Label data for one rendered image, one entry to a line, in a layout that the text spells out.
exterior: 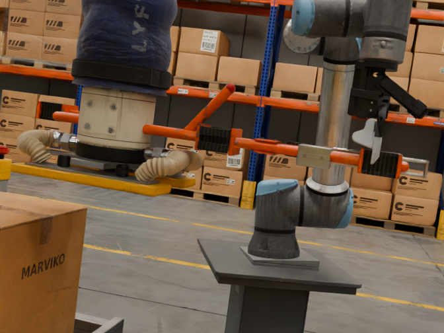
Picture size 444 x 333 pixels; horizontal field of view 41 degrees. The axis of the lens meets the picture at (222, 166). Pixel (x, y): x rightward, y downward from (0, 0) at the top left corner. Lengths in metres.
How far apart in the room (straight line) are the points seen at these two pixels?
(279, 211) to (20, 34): 7.93
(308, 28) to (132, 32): 0.39
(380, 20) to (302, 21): 0.19
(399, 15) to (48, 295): 1.05
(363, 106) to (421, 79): 7.32
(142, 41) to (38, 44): 8.26
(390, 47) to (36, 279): 0.96
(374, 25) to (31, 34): 8.57
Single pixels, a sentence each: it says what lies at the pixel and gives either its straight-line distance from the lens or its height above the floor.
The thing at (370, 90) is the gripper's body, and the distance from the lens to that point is 1.28.
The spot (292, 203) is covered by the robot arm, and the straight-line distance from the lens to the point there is 2.11.
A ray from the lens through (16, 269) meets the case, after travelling 1.43.
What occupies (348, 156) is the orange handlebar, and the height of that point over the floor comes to 1.19.
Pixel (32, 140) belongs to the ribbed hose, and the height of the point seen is 1.13.
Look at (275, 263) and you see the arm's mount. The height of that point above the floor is 0.76.
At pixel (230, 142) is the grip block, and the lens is 1.28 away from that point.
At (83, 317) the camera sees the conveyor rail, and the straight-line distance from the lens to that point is 1.88.
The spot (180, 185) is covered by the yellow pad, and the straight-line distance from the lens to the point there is 1.41.
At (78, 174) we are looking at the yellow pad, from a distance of 1.30.
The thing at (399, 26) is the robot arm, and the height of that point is 1.47.
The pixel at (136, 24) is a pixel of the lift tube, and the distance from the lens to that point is 1.33.
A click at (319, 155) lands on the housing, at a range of 1.26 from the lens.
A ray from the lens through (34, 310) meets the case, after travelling 1.54.
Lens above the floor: 1.24
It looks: 5 degrees down
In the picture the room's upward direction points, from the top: 8 degrees clockwise
